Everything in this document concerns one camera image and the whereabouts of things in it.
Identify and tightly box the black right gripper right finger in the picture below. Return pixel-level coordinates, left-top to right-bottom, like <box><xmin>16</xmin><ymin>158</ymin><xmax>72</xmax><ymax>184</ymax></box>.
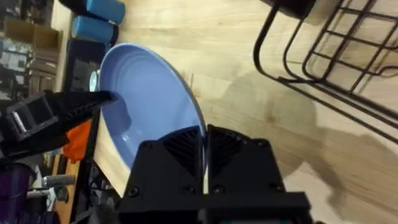
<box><xmin>206</xmin><ymin>123</ymin><xmax>286</xmax><ymax>196</ymax></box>

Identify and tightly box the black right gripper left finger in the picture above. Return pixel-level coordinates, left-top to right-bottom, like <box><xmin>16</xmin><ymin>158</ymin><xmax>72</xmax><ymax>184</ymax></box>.
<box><xmin>123</xmin><ymin>125</ymin><xmax>205</xmax><ymax>200</ymax></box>

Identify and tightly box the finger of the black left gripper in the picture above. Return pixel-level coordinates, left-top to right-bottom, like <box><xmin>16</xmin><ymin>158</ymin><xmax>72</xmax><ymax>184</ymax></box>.
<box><xmin>5</xmin><ymin>90</ymin><xmax>119</xmax><ymax>142</ymax></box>
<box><xmin>0</xmin><ymin>104</ymin><xmax>101</xmax><ymax>158</ymax></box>

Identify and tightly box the blue plate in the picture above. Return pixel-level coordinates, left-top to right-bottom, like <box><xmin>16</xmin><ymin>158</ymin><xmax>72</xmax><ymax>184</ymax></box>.
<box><xmin>97</xmin><ymin>42</ymin><xmax>207</xmax><ymax>170</ymax></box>

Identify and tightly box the orange cloth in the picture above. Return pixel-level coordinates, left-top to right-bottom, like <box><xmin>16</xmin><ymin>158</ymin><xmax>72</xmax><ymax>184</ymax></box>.
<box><xmin>62</xmin><ymin>119</ymin><xmax>93</xmax><ymax>164</ymax></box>

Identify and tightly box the purple container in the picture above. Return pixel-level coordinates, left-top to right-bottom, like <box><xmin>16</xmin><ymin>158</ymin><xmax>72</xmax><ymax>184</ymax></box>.
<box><xmin>0</xmin><ymin>164</ymin><xmax>35</xmax><ymax>224</ymax></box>

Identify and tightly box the cardboard box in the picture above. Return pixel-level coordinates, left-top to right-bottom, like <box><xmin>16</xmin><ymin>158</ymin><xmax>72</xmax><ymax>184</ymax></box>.
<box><xmin>2</xmin><ymin>17</ymin><xmax>63</xmax><ymax>52</ymax></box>

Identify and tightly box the dark cup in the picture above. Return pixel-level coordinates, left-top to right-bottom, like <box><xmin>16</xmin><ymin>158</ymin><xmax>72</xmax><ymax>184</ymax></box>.
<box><xmin>260</xmin><ymin>0</ymin><xmax>343</xmax><ymax>26</ymax></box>

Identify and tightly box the black wire dish rack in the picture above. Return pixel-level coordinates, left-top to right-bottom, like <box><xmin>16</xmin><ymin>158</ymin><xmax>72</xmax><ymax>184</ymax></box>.
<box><xmin>252</xmin><ymin>0</ymin><xmax>398</xmax><ymax>144</ymax></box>

